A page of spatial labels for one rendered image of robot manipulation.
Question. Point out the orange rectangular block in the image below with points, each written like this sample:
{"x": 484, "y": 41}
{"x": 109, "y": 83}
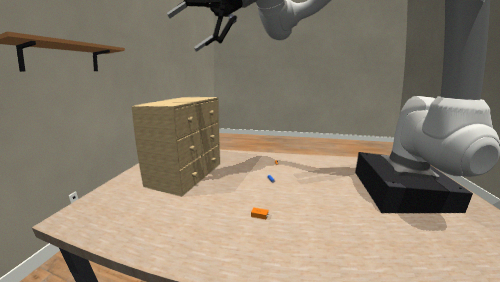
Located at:
{"x": 259, "y": 213}

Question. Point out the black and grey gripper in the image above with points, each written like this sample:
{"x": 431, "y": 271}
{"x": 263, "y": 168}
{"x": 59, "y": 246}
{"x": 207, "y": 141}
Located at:
{"x": 221, "y": 8}

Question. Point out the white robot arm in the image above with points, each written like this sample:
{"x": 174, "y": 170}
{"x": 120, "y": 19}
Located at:
{"x": 457, "y": 136}

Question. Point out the brown wooden drawer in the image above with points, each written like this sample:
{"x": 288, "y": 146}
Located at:
{"x": 208, "y": 115}
{"x": 183, "y": 117}
{"x": 188, "y": 147}
{"x": 191, "y": 174}
{"x": 207, "y": 133}
{"x": 211, "y": 159}

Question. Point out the small wooden chest of drawers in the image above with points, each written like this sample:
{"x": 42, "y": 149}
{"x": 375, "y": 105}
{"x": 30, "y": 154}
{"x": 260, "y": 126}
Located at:
{"x": 156, "y": 143}

